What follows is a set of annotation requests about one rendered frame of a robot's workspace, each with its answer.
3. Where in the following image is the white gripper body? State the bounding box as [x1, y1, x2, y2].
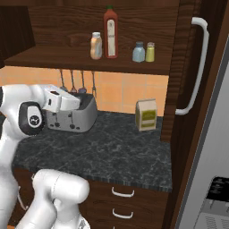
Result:
[59, 92, 81, 113]

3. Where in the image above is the beige condiment bottle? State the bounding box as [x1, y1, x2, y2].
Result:
[89, 31, 104, 61]

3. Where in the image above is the red condiment bottle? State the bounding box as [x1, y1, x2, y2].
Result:
[103, 4, 120, 60]

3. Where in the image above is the blue shaker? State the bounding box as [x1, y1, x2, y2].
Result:
[131, 41, 147, 64]

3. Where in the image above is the yellow shaker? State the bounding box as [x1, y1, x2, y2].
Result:
[145, 41, 157, 64]

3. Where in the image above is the dark wooden cabinet door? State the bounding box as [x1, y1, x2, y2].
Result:
[160, 0, 213, 144]

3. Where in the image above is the hanging red spatula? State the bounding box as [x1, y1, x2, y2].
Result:
[69, 70, 78, 94]

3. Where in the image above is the hanging purple spoon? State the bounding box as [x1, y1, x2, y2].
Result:
[78, 70, 88, 94]

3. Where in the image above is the grey toaster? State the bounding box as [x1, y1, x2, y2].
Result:
[44, 91, 99, 134]

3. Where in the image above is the hanging grey ladle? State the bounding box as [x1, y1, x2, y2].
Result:
[58, 69, 69, 92]

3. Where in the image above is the hanging grey fork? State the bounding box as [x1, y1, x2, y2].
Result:
[90, 71, 98, 98]

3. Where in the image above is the beige box with green label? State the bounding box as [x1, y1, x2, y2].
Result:
[135, 98, 158, 132]

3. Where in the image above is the dark wooden drawer front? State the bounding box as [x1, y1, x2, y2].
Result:
[88, 179, 170, 209]
[80, 202, 168, 229]

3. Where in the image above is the dark wooden wall cabinet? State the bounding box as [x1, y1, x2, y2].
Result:
[0, 0, 181, 76]

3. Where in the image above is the white drawer handle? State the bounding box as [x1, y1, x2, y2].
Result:
[112, 208, 134, 220]
[111, 186, 136, 199]

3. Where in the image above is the white cupboard handle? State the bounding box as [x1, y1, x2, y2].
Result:
[17, 185, 30, 212]

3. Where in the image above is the long white door handle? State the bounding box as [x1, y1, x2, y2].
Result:
[174, 16, 210, 116]

